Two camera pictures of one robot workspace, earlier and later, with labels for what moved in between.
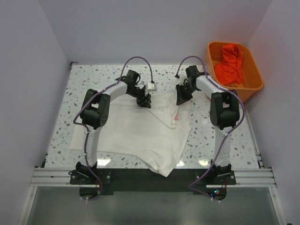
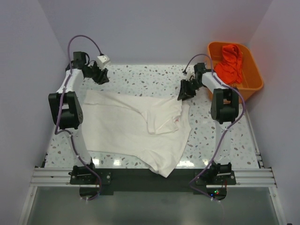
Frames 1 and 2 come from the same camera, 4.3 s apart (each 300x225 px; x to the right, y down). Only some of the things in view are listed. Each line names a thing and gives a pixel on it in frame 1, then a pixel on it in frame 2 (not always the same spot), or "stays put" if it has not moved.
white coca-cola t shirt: x=154 y=136 stays put
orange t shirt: x=229 y=71 stays put
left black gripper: x=145 y=101 → x=102 y=78
